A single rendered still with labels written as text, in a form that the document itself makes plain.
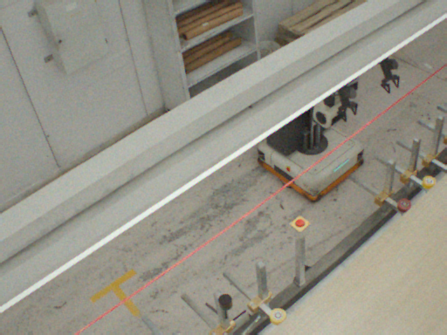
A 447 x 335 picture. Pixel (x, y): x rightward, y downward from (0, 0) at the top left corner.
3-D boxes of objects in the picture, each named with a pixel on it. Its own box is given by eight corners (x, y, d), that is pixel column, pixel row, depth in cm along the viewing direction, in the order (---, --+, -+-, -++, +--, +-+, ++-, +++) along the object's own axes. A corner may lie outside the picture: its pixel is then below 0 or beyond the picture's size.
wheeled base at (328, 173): (256, 165, 454) (253, 142, 437) (307, 129, 479) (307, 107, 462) (313, 206, 413) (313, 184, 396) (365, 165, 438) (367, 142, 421)
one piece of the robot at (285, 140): (264, 154, 442) (257, 70, 384) (310, 123, 463) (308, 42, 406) (293, 174, 421) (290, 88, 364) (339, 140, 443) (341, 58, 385)
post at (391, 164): (379, 216, 321) (388, 160, 288) (382, 213, 322) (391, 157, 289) (383, 219, 319) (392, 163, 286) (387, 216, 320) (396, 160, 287)
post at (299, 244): (294, 283, 288) (293, 232, 257) (300, 278, 290) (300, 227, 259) (299, 288, 285) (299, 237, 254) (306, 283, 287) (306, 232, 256)
